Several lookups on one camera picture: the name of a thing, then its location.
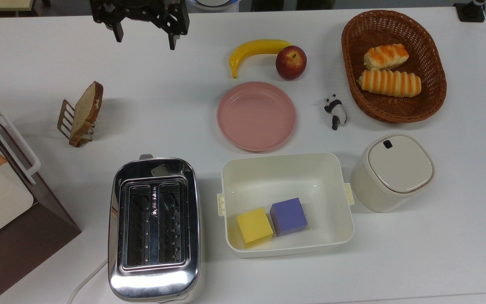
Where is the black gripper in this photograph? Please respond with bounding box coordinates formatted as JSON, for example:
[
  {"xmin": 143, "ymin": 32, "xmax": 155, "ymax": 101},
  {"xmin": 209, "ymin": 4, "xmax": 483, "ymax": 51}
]
[{"xmin": 90, "ymin": 0, "xmax": 190, "ymax": 50}]

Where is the brown bread slice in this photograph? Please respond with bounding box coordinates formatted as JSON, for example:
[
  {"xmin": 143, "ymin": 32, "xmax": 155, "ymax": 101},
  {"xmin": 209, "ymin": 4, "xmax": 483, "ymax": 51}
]
[{"xmin": 69, "ymin": 81, "xmax": 104, "ymax": 147}]

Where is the short orange-striped bread roll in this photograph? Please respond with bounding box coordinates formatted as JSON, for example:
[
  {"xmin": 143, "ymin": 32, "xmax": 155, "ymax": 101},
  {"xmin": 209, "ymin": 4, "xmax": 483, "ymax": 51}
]
[{"xmin": 363, "ymin": 43, "xmax": 410, "ymax": 71}]

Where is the chrome two-slot toaster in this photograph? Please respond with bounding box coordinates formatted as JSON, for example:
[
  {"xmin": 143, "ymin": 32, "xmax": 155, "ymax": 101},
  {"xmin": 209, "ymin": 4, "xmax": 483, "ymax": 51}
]
[{"xmin": 108, "ymin": 154, "xmax": 205, "ymax": 304}]

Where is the long orange-striped bread roll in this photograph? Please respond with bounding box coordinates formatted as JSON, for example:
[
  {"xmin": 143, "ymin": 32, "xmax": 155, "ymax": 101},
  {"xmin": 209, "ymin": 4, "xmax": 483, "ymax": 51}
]
[{"xmin": 357, "ymin": 69, "xmax": 422, "ymax": 98}]

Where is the yellow banana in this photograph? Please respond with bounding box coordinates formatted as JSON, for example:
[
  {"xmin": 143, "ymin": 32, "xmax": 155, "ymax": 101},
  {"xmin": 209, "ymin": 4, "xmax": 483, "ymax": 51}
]
[{"xmin": 229, "ymin": 39, "xmax": 292, "ymax": 79}]

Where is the metal toast rack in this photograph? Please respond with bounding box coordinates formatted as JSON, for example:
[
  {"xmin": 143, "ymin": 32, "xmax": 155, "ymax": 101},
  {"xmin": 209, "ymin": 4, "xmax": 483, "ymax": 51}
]
[{"xmin": 57, "ymin": 99, "xmax": 96, "ymax": 148}]

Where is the pink plate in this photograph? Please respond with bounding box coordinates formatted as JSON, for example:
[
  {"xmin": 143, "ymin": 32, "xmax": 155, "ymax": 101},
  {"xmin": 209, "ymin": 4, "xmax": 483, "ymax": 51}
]
[{"xmin": 216, "ymin": 81, "xmax": 297, "ymax": 152}]

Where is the red apple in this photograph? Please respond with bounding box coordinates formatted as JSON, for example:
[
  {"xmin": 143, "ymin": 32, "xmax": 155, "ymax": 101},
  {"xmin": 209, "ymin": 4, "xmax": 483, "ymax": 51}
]
[{"xmin": 275, "ymin": 45, "xmax": 307, "ymax": 81}]

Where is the beige side table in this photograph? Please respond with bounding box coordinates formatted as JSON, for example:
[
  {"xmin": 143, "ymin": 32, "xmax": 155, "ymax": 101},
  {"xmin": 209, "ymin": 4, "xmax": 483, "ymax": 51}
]
[{"xmin": 0, "ymin": 0, "xmax": 35, "ymax": 12}]

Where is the cream plastic bin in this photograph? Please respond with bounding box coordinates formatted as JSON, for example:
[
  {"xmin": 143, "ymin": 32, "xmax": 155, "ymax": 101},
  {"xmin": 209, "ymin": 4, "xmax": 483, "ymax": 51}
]
[{"xmin": 217, "ymin": 152, "xmax": 355, "ymax": 258}]

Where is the panda figurine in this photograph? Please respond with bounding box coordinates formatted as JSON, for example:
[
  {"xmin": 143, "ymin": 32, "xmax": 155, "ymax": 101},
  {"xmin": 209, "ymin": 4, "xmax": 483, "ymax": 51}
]
[{"xmin": 324, "ymin": 94, "xmax": 348, "ymax": 130}]

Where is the yellow cube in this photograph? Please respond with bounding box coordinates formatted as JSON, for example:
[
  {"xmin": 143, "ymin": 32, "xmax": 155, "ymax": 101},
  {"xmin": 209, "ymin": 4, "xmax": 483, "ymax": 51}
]
[{"xmin": 236, "ymin": 207, "xmax": 274, "ymax": 250}]

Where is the purple cube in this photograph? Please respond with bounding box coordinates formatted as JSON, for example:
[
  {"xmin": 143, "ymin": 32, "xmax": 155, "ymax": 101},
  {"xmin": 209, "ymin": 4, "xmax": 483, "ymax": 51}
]
[{"xmin": 270, "ymin": 197, "xmax": 308, "ymax": 237}]

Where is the cream lidded trash can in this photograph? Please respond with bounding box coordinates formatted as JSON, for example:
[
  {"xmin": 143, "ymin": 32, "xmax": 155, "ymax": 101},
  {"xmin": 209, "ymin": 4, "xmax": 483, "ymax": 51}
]
[{"xmin": 350, "ymin": 133, "xmax": 436, "ymax": 213}]

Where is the brown wicker basket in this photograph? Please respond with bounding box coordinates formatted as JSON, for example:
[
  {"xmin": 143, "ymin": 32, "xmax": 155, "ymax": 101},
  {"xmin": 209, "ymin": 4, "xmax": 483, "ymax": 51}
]
[{"xmin": 341, "ymin": 10, "xmax": 447, "ymax": 124}]

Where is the brown cabinet with white handle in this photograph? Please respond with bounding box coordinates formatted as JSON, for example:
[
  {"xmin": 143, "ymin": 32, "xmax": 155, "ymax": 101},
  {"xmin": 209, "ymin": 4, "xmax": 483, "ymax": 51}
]
[{"xmin": 0, "ymin": 99, "xmax": 82, "ymax": 304}]

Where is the white toaster power cable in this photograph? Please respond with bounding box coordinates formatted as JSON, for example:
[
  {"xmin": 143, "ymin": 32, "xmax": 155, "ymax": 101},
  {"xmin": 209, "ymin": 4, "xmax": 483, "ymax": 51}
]
[{"xmin": 67, "ymin": 258, "xmax": 108, "ymax": 304}]

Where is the black camera stand base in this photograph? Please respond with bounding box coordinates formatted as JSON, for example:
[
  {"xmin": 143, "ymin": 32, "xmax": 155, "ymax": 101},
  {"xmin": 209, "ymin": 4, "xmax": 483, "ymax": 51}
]
[{"xmin": 453, "ymin": 0, "xmax": 486, "ymax": 23}]

